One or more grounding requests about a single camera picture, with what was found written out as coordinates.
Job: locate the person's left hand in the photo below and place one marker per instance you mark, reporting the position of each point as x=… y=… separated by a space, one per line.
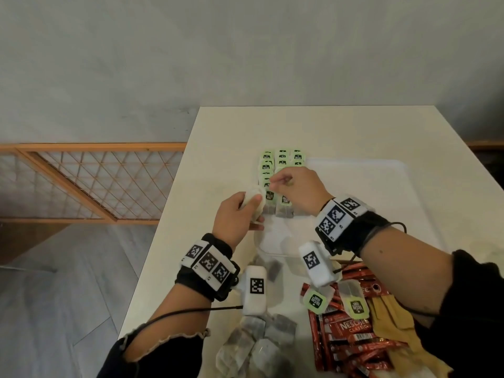
x=232 y=224

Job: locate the person's right hand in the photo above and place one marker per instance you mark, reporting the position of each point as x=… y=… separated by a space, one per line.
x=305 y=188

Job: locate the white tea bag green tag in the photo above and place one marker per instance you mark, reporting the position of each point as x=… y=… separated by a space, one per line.
x=269 y=200
x=254 y=192

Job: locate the rows of laid tea bags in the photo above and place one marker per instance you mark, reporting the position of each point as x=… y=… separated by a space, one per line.
x=281 y=159

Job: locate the white tray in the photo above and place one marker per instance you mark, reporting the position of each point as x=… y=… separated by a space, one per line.
x=374 y=185

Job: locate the pile of tea bags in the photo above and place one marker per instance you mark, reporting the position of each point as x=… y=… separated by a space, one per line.
x=256 y=350

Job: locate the pile of red coffee sachets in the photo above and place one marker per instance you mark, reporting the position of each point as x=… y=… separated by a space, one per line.
x=350 y=330

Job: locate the pile of brown sugar packets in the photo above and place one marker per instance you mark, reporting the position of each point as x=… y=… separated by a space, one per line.
x=397 y=322

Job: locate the person's right forearm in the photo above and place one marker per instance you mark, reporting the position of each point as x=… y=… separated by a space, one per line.
x=409 y=275

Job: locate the person's left forearm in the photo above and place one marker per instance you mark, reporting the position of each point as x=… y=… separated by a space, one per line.
x=173 y=326

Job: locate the person's black top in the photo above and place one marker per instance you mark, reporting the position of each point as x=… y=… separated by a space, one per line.
x=472 y=311

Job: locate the black left wristband marker tags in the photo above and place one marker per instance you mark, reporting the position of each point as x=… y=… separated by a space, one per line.
x=208 y=265

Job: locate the wooden lattice screen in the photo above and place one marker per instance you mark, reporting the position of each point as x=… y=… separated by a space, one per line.
x=78 y=147

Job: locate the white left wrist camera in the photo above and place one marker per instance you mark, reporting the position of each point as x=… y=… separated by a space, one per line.
x=255 y=291

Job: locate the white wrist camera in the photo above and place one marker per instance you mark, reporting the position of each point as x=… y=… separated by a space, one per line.
x=255 y=291
x=315 y=265

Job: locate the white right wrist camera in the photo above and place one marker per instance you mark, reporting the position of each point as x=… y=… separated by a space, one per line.
x=315 y=265

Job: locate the wooden wall rail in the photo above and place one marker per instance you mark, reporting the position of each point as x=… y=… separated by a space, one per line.
x=486 y=145

